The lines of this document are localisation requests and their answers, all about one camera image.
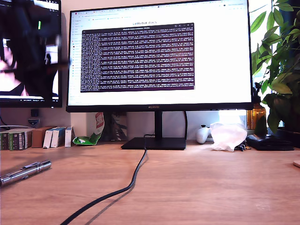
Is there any metallic silver laser pointer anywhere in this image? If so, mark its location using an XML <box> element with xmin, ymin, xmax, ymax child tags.
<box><xmin>0</xmin><ymin>160</ymin><xmax>52</xmax><ymax>188</ymax></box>

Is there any dark patterned box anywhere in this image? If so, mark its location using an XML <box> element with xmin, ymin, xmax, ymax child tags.
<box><xmin>103</xmin><ymin>112</ymin><xmax>128</xmax><ymax>142</ymax></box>

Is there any white game controller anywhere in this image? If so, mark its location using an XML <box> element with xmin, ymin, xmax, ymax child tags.
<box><xmin>195</xmin><ymin>125</ymin><xmax>211</xmax><ymax>144</ymax></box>

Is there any green red snack bag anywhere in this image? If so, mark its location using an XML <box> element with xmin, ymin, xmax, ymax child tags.
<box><xmin>72</xmin><ymin>112</ymin><xmax>105</xmax><ymax>146</ymax></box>

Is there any large black Huawei monitor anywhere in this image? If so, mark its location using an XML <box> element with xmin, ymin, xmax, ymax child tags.
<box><xmin>65</xmin><ymin>0</ymin><xmax>255</xmax><ymax>150</ymax></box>

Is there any crumpled white plastic bag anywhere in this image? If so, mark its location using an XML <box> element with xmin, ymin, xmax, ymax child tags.
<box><xmin>210</xmin><ymin>122</ymin><xmax>248</xmax><ymax>152</ymax></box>

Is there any small white blue box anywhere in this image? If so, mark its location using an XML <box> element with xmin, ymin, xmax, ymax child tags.
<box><xmin>64</xmin><ymin>126</ymin><xmax>75</xmax><ymax>148</ymax></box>
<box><xmin>42</xmin><ymin>127</ymin><xmax>58</xmax><ymax>149</ymax></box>
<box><xmin>50</xmin><ymin>127</ymin><xmax>67</xmax><ymax>148</ymax></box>

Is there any amber glass pump bottle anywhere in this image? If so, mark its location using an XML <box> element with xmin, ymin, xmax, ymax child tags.
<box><xmin>247</xmin><ymin>82</ymin><xmax>268</xmax><ymax>136</ymax></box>

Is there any brown cardboard box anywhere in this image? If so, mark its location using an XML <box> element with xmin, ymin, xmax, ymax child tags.
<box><xmin>30</xmin><ymin>126</ymin><xmax>56</xmax><ymax>149</ymax></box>

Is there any black monitor with dark screen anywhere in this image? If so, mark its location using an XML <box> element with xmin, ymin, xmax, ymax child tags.
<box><xmin>0</xmin><ymin>0</ymin><xmax>63</xmax><ymax>108</ymax></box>

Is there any black zip pouch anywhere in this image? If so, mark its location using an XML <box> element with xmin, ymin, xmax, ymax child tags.
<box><xmin>246</xmin><ymin>134</ymin><xmax>295</xmax><ymax>151</ymax></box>

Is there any green leafy houseplant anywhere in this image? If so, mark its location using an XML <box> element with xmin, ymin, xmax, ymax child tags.
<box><xmin>250</xmin><ymin>0</ymin><xmax>300</xmax><ymax>141</ymax></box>

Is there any green printed box with barcode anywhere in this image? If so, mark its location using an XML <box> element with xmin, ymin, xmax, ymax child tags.
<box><xmin>8</xmin><ymin>130</ymin><xmax>32</xmax><ymax>151</ymax></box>

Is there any black monitor rear cable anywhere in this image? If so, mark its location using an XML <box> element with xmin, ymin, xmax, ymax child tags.
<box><xmin>183</xmin><ymin>111</ymin><xmax>188</xmax><ymax>141</ymax></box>

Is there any thick black table cable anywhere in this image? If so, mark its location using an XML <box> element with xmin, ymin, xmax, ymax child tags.
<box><xmin>60</xmin><ymin>134</ymin><xmax>155</xmax><ymax>225</ymax></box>

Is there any thin white cable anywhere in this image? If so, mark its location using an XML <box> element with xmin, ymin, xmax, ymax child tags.
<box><xmin>0</xmin><ymin>125</ymin><xmax>31</xmax><ymax>130</ymax></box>

